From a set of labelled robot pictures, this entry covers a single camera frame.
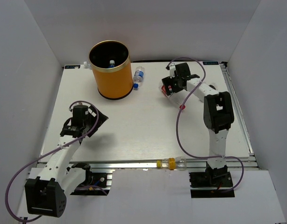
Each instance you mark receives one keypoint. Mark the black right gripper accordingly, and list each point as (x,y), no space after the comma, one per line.
(168,81)

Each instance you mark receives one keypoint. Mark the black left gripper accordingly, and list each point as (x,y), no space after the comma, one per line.
(101,119)

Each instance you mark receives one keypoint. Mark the red label plastic bottle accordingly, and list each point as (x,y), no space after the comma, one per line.
(175,98)

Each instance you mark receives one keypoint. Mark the clear blue-cap plastic bottle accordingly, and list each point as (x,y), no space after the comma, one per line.
(111,64)

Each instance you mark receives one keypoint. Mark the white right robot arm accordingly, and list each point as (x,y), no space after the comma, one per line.
(218,114)

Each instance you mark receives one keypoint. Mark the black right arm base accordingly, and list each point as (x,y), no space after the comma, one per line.
(202,186)

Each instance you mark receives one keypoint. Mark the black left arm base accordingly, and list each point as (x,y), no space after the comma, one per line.
(95,183)

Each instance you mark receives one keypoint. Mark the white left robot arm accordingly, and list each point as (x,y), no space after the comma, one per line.
(46,195)

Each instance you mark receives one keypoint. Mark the orange cylindrical bin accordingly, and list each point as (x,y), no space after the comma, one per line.
(112,83)

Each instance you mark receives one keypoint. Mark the blue label plastic bottle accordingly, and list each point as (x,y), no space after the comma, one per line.
(138,77)

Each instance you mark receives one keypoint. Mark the yellow cap clear bottle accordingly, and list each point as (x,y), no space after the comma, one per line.
(177,163)

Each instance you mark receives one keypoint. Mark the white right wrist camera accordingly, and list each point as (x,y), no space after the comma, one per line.
(172,69)

